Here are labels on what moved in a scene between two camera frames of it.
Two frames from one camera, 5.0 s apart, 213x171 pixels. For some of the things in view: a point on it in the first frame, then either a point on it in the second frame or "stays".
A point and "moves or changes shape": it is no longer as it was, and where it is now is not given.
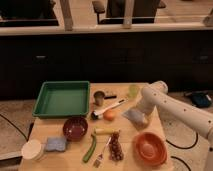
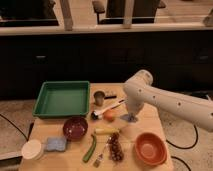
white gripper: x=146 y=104 -> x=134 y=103
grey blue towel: x=136 y=117 moves or changes shape
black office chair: x=143 y=11 stays
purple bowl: x=75 y=128 stays
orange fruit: x=109 y=115 stays
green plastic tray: x=63 y=99 stays
